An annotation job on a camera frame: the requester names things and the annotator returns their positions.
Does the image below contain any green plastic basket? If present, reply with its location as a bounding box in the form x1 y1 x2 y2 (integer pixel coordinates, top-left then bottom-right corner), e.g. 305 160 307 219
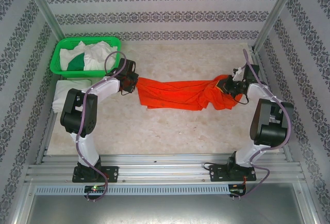
49 36 122 78

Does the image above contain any orange t-shirt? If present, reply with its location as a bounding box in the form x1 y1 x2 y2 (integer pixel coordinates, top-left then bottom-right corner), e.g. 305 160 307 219
136 74 240 112

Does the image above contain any aluminium side rail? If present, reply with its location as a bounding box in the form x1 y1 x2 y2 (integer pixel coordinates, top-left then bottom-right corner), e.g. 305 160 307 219
251 50 293 162

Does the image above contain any flat white t-shirt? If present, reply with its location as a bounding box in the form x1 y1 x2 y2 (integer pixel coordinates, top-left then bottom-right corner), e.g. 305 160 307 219
59 41 86 71

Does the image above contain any left controller board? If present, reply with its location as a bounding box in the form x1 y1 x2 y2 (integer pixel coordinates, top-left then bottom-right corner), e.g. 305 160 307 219
84 185 107 193

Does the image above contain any grey metal bottom panel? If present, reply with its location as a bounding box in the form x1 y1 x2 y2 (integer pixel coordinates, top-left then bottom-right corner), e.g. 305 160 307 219
15 182 317 224

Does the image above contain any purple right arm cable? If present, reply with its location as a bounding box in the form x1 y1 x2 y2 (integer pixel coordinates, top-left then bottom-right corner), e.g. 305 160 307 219
231 48 293 201

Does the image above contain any aluminium corner post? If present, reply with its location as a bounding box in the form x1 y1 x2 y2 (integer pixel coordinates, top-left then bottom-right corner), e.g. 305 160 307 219
251 0 302 52
19 0 69 47

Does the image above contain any left aluminium corner post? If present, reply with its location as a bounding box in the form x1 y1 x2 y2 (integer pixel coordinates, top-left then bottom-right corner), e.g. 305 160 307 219
19 0 69 47

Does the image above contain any controller board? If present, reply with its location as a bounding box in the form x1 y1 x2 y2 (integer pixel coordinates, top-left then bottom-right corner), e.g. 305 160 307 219
230 184 247 193
84 185 107 193

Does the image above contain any aluminium mounting rail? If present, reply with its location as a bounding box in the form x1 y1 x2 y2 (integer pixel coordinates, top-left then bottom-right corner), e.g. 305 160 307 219
24 153 306 183

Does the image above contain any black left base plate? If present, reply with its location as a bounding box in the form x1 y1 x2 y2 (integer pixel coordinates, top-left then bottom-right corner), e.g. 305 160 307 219
72 166 120 183

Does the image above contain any green t-shirt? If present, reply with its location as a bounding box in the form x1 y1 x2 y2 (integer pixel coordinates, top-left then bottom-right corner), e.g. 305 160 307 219
67 53 86 71

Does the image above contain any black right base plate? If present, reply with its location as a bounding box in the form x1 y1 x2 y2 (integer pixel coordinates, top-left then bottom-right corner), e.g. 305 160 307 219
208 164 257 183

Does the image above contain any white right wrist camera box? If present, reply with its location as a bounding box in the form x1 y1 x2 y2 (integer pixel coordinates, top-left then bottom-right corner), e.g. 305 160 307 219
232 66 245 81

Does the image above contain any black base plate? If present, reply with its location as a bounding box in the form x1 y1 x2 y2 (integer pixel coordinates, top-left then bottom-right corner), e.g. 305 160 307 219
208 164 257 183
72 166 120 183

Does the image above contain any slotted grey cable duct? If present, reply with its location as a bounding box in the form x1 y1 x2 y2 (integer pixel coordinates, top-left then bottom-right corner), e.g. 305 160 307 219
35 184 230 195

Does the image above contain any right aluminium corner post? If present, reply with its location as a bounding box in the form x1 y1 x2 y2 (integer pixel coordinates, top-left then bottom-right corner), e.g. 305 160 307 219
251 0 302 52

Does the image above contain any folded white t-shirt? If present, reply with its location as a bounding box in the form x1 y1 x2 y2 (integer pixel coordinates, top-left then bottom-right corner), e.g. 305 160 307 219
52 79 93 113

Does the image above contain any right controller board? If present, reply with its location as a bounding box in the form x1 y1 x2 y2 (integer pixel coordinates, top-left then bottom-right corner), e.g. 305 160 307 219
230 184 247 193

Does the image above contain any crumpled white t-shirt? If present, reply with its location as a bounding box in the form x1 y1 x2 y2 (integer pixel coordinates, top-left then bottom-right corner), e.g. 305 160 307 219
84 41 120 71

